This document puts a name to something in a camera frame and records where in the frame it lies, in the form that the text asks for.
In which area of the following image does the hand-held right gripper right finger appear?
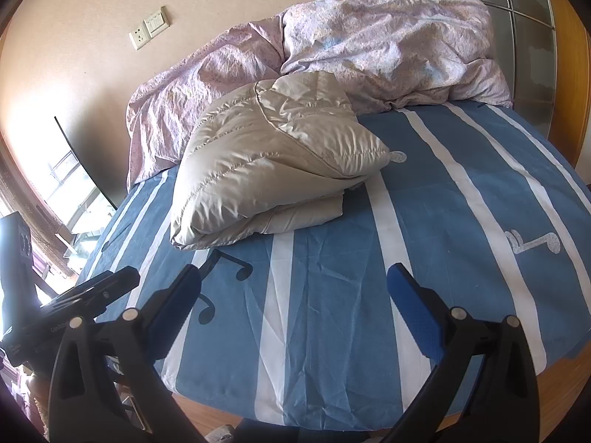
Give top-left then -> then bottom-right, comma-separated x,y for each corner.
387,263 -> 541,443

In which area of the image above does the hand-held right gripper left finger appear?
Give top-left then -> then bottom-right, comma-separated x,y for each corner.
48,265 -> 206,443

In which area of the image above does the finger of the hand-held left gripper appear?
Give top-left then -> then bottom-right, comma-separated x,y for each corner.
39,268 -> 141,318

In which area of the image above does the beige down jacket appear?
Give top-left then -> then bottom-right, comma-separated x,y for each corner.
168,73 -> 392,252

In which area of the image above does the dark window curtain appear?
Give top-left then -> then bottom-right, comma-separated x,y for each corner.
0,134 -> 79,282

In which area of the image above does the blue white striped bed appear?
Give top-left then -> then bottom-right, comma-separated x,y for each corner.
76,104 -> 591,430

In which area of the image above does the black flat television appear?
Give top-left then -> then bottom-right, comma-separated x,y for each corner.
48,115 -> 118,236

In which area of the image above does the pink crumpled duvet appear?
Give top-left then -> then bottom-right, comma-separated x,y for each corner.
126,0 -> 513,190

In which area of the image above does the wooden framed glass door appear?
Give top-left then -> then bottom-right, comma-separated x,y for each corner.
330,0 -> 591,167

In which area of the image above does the white wall socket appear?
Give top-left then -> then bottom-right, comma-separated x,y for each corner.
129,27 -> 151,51

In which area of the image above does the white wall switch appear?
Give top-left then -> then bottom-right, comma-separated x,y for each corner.
144,7 -> 169,35

